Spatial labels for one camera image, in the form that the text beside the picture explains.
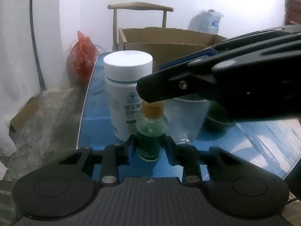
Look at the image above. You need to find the small green dropper bottle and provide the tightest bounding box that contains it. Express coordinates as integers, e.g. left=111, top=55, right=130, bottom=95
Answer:
left=136, top=101, right=167, bottom=161

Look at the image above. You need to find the white supplement bottle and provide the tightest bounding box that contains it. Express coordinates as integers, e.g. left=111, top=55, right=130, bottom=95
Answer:
left=103, top=50, right=153, bottom=141

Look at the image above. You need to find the clear glass cup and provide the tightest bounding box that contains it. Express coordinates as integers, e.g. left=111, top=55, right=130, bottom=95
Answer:
left=164, top=94, right=210, bottom=144

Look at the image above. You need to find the brown door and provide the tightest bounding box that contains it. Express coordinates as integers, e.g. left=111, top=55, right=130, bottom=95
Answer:
left=284, top=0, right=301, bottom=25

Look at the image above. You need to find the blue water jug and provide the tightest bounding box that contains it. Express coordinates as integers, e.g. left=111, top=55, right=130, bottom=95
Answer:
left=188, top=9, right=224, bottom=34

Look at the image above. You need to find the cardboard box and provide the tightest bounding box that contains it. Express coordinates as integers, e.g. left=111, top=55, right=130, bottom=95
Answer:
left=116, top=27, right=226, bottom=72

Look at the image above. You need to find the red plastic bag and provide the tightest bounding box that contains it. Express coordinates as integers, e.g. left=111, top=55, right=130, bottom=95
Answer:
left=66, top=31, right=99, bottom=84

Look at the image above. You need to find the white curtain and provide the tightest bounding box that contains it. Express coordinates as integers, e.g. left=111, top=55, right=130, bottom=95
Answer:
left=1, top=0, right=41, bottom=157

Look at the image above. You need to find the wooden chair dark seat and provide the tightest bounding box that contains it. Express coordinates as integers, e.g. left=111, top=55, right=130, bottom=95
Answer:
left=107, top=2, right=174, bottom=51

